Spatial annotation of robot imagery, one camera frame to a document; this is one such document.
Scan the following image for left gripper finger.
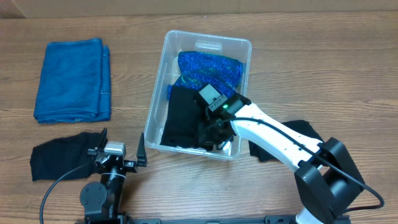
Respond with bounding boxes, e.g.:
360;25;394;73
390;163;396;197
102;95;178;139
136;133;147;167
95;128;108;151

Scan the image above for large black garment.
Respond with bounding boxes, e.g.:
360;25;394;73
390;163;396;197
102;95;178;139
160;85;214;151

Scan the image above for small black cloth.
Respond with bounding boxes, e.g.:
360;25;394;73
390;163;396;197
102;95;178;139
248;120;324;162

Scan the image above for clear plastic storage bin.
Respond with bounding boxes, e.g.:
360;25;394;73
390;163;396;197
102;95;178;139
144;30;252;160

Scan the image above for blue green sequin cloth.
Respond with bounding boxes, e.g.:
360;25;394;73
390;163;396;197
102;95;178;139
174;51;243;97

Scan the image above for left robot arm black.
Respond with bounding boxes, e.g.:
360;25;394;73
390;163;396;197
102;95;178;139
80;129;147;224

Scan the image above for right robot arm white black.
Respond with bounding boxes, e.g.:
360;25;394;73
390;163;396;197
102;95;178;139
198;93;364;223

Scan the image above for black cloth at left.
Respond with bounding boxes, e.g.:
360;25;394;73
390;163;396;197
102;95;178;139
30;132;101;182

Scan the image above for folded blue denim jeans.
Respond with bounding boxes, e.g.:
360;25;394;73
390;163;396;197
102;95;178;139
34;38;111;124

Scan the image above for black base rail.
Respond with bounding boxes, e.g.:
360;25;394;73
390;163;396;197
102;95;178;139
127;215;297;224

